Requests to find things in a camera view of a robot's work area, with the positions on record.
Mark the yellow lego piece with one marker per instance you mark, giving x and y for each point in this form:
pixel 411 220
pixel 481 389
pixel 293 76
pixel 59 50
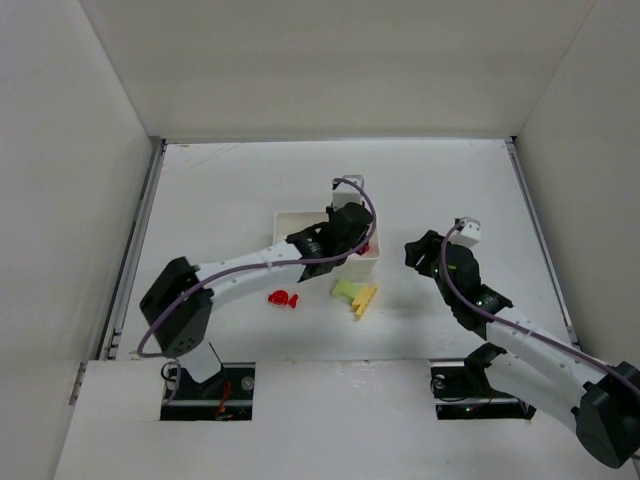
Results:
pixel 362 299

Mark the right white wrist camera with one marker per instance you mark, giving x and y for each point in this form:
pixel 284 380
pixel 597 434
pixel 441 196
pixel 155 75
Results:
pixel 467 232

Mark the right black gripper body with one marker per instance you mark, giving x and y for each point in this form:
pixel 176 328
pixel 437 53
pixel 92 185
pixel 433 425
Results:
pixel 430 250

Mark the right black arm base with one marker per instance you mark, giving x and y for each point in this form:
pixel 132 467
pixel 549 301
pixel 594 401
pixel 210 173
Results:
pixel 462 391

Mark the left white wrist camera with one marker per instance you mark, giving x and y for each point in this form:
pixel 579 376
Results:
pixel 344 193

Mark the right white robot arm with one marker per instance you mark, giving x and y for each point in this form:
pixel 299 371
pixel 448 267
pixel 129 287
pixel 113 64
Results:
pixel 598 402

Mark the white three-compartment container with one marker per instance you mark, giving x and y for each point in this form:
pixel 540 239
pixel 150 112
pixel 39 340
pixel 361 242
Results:
pixel 358 267

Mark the red round lego piece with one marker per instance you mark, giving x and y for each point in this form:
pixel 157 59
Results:
pixel 279 298

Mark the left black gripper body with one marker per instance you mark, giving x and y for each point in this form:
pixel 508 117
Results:
pixel 354 228

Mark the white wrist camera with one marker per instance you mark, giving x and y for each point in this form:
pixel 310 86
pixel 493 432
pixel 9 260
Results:
pixel 467 232
pixel 344 193

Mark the aluminium rail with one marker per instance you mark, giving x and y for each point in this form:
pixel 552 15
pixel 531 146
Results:
pixel 511 147
pixel 108 342

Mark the left aluminium rail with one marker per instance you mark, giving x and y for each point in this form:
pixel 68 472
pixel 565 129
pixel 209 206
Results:
pixel 108 342

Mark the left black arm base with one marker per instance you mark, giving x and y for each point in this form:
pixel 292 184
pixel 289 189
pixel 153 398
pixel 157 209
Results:
pixel 226 396

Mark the right aluminium rail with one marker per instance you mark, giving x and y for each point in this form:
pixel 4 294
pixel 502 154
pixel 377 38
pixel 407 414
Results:
pixel 511 147

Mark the green lego brick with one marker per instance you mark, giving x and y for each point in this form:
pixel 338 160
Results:
pixel 346 289

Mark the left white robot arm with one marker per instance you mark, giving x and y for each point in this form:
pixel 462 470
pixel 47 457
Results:
pixel 180 302

